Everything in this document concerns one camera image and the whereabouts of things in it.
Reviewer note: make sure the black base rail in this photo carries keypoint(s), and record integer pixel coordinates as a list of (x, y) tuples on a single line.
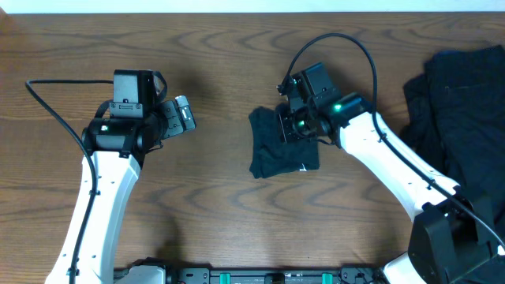
[(152, 270)]

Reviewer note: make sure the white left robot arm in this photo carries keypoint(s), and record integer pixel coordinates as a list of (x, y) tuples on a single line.
[(116, 142)]

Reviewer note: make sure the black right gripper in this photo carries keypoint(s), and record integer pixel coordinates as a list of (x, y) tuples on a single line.
[(288, 132)]

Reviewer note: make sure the pile of black clothes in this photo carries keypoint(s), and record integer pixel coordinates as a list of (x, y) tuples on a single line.
[(456, 110)]

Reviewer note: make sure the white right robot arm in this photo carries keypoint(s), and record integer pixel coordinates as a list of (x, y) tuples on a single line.
[(452, 233)]

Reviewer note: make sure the dark green t-shirt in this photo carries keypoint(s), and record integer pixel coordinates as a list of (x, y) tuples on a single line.
[(270, 155)]

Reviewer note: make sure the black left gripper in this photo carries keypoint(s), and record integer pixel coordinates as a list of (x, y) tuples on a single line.
[(176, 125)]

